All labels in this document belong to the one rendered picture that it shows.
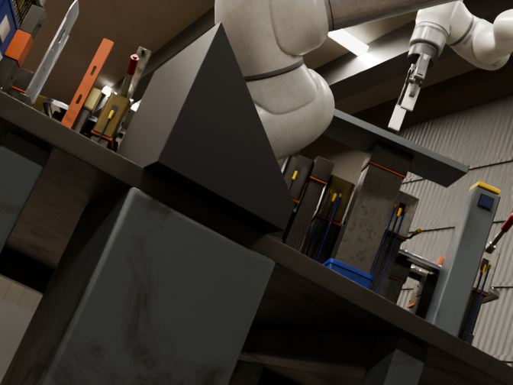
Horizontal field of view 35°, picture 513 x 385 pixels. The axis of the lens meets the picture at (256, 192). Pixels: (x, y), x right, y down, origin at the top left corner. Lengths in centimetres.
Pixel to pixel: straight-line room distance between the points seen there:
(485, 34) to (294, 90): 80
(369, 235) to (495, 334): 304
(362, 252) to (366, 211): 10
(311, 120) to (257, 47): 19
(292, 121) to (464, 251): 65
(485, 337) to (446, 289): 300
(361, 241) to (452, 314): 28
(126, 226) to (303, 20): 53
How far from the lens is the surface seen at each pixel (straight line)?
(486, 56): 230
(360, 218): 200
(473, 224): 210
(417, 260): 232
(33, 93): 246
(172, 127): 138
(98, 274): 137
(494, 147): 583
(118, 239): 138
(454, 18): 227
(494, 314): 505
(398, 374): 170
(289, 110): 162
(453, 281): 205
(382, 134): 204
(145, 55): 227
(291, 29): 160
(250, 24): 158
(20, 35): 230
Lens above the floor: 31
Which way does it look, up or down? 17 degrees up
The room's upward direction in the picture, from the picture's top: 22 degrees clockwise
